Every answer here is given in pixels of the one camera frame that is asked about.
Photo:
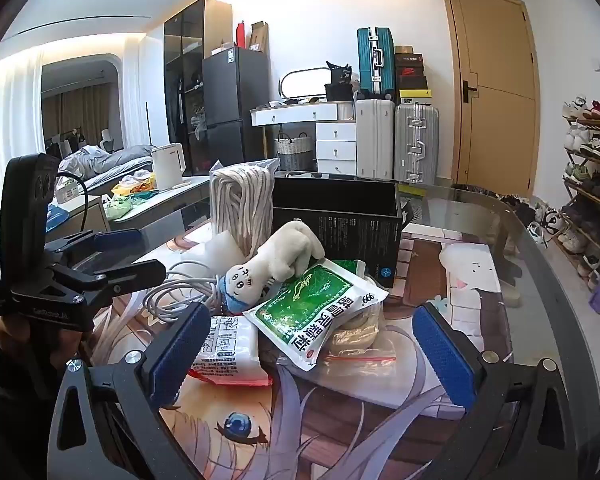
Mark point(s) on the cartoon printed table mat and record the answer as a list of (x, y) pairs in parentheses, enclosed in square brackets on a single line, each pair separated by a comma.
[(340, 435)]

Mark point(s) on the cluster of loose shoes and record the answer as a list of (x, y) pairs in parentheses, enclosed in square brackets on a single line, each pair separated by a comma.
[(545, 220)]

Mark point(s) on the white dresser with drawers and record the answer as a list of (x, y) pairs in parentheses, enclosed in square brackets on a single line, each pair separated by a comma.
[(335, 147)]

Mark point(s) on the open cardboard box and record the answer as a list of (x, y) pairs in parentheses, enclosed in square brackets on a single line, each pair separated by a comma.
[(259, 37)]

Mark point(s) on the green plastic bag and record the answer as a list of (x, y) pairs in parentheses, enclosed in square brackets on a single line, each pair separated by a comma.
[(122, 205)]

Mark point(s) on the woven laundry basket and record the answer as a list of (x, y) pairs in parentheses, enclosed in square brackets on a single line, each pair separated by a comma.
[(293, 152)]

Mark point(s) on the colourful snack bags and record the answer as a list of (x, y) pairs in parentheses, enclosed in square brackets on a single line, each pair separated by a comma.
[(132, 185)]

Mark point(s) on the yellow black shoe box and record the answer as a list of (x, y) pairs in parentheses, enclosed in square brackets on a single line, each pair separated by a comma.
[(415, 94)]

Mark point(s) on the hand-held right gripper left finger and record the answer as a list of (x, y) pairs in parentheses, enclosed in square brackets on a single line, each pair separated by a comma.
[(180, 350)]

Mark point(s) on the dark shoe box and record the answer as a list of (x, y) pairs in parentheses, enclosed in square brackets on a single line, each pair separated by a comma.
[(412, 83)]

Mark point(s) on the shoe rack with shoes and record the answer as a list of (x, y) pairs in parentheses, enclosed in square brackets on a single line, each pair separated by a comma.
[(587, 142)]

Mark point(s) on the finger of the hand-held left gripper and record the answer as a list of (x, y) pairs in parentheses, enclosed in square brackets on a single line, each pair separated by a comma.
[(115, 238), (140, 272)]

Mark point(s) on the red white soft packet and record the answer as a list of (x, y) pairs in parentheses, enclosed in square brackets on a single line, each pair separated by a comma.
[(230, 350)]

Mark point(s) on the red slim box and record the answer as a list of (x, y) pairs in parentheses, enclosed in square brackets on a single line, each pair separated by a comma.
[(240, 35)]

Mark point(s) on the white sheer curtain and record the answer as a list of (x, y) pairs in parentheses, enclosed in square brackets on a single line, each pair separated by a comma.
[(10, 125)]

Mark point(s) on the green white medicine packet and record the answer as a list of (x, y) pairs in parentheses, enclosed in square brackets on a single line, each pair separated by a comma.
[(305, 310)]

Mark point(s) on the beige slipper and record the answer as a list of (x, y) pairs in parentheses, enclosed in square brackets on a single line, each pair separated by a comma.
[(511, 295)]

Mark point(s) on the dark glass wardrobe cabinet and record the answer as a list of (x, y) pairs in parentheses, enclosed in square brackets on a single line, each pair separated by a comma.
[(180, 85)]

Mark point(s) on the bed with grey duvet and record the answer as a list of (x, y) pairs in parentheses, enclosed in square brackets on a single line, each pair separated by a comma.
[(115, 160)]

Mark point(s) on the white office chair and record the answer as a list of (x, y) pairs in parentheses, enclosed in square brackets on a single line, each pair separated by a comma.
[(107, 139)]

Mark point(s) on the oval table mirror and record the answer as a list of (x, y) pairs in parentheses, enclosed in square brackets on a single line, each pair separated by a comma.
[(302, 82)]

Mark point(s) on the white plush toy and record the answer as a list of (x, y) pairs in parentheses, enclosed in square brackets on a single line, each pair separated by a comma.
[(290, 250)]

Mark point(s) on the white electric kettle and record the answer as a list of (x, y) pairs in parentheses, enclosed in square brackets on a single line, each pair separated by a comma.
[(166, 167)]

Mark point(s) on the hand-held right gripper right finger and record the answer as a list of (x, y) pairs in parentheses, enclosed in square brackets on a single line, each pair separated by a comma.
[(442, 355)]

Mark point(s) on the brown curtain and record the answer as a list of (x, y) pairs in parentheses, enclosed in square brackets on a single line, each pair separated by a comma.
[(75, 110)]

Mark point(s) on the black bag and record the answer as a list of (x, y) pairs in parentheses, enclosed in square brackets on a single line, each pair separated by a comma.
[(339, 82)]

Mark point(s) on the wooden shoe rack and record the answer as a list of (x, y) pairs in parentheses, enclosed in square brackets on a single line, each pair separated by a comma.
[(592, 162)]

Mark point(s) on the tan wooden door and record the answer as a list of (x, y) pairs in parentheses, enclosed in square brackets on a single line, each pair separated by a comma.
[(495, 90)]

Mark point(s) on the patterned floor rug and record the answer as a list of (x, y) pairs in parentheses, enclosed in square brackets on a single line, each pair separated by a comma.
[(409, 205)]

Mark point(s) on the black cardboard box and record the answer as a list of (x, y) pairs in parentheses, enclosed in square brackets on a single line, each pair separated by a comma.
[(350, 240)]

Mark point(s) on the white ribbed container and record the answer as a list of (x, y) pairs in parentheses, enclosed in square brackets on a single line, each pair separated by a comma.
[(346, 111)]

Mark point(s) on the grey white side cabinet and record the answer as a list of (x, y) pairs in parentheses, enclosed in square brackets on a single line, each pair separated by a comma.
[(170, 205)]

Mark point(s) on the teal suitcase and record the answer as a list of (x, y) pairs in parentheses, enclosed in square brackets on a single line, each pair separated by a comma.
[(375, 60)]

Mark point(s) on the white suitcase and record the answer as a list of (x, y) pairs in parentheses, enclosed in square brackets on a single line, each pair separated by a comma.
[(375, 140)]

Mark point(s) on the red black shoe box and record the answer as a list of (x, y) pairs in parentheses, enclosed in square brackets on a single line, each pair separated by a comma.
[(411, 71)]

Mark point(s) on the dark grey fridge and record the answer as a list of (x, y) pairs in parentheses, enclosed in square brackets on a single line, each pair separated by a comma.
[(235, 95)]

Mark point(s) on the person's left hand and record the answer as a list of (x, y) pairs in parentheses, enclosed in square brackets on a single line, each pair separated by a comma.
[(15, 337)]

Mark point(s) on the white foam block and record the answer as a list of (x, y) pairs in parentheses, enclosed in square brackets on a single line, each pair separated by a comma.
[(212, 252)]

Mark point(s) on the brown shoe box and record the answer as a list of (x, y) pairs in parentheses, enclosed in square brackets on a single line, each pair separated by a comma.
[(404, 49)]

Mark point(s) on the silver suitcase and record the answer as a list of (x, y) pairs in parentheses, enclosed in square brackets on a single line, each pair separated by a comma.
[(416, 142)]

